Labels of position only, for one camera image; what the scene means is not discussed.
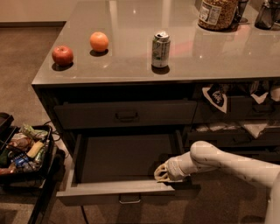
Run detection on red apple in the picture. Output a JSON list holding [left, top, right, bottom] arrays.
[[52, 45, 74, 67]]

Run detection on black floor cable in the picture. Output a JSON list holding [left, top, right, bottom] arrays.
[[80, 206, 90, 224]]

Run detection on dark grey drawer cabinet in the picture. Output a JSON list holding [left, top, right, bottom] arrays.
[[31, 0, 280, 176]]

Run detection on white packet in drawer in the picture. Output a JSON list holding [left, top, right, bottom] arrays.
[[239, 121, 268, 138]]

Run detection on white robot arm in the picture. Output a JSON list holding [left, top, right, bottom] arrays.
[[154, 141, 280, 224]]

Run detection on dark glass container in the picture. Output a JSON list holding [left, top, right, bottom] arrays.
[[255, 0, 280, 30]]

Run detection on green white soda can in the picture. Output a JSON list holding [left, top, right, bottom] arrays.
[[151, 31, 171, 68]]

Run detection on large snack jar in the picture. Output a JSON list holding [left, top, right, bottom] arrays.
[[198, 0, 238, 31]]

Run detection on yellow snack bar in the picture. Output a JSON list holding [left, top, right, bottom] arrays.
[[27, 141, 44, 158]]

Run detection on black white snack bag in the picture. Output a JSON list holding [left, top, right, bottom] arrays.
[[202, 84, 228, 113]]

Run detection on orange fruit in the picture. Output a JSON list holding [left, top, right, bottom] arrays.
[[89, 31, 109, 53]]

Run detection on blue snack packet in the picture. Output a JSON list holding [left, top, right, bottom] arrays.
[[12, 154, 29, 168]]

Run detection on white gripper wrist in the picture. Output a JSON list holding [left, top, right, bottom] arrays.
[[154, 152, 193, 182]]

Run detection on grey drawer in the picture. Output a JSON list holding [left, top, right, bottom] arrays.
[[185, 128, 280, 147], [192, 95, 280, 123], [54, 99, 197, 130], [57, 131, 196, 206], [234, 149, 280, 164]]

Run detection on black bin of snacks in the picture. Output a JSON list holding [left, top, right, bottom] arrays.
[[0, 125, 53, 185]]

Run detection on green snack bag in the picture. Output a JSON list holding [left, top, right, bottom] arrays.
[[20, 124, 48, 140]]

